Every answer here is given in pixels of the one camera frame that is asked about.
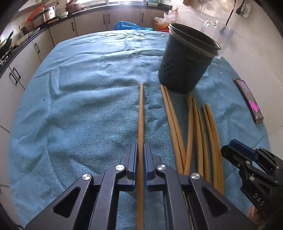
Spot dark perforated utensil holder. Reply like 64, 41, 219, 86
158, 23, 221, 94

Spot person's right hand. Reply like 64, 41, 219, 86
247, 206, 265, 226

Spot silver rice cooker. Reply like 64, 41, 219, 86
27, 6, 57, 28

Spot blue plastic bag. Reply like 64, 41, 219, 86
113, 21, 154, 31

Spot black power cable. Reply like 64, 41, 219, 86
225, 0, 237, 27

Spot smartphone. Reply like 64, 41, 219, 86
233, 78, 264, 123

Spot wooden chopstick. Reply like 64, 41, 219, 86
160, 85, 183, 173
202, 105, 219, 190
192, 98, 204, 176
197, 105, 210, 182
184, 94, 194, 175
137, 83, 144, 229
205, 103, 224, 195
164, 86, 186, 173

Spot brown clay pot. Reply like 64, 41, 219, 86
65, 0, 81, 14

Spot white plastic bag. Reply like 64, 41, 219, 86
154, 10, 177, 30

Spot clear glass mug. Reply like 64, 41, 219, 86
201, 19, 234, 59

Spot blue towel table cover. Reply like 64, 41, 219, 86
9, 30, 271, 227

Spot black wok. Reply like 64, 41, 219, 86
0, 31, 13, 58

